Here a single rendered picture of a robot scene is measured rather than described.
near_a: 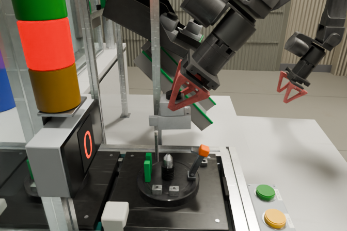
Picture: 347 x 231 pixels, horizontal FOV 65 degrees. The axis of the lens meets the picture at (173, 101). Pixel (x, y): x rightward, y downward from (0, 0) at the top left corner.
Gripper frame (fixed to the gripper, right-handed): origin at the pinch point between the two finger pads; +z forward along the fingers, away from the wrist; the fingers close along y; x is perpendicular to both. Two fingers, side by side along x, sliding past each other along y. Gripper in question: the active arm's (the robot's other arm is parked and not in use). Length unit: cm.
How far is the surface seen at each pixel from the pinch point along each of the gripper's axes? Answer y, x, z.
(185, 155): -11.2, 14.8, 14.9
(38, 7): 21.2, -21.2, -8.0
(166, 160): 0.5, 7.1, 11.7
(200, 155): 0.5, 12.0, 6.2
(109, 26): -165, -36, 44
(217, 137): -37, 31, 16
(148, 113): -56, 9, 33
